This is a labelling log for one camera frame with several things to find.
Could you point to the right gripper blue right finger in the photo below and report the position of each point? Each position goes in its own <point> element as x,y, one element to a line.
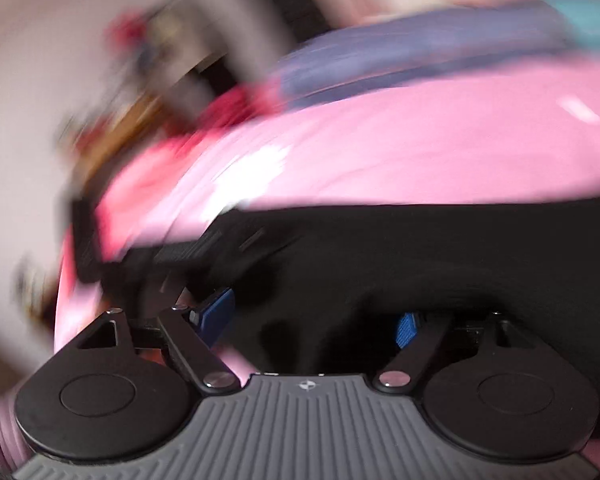
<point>418,344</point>

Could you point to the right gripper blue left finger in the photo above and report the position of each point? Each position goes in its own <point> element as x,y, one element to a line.
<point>190,333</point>

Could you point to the black pants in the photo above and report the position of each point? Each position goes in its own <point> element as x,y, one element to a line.
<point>323,289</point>

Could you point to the wooden shelf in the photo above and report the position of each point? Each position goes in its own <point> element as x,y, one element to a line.
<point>170,65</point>

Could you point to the pink floral bed sheet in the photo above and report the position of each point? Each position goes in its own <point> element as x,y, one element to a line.
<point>496,402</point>

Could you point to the blue plaid pillow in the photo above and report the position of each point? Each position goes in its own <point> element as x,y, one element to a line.
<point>351,61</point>

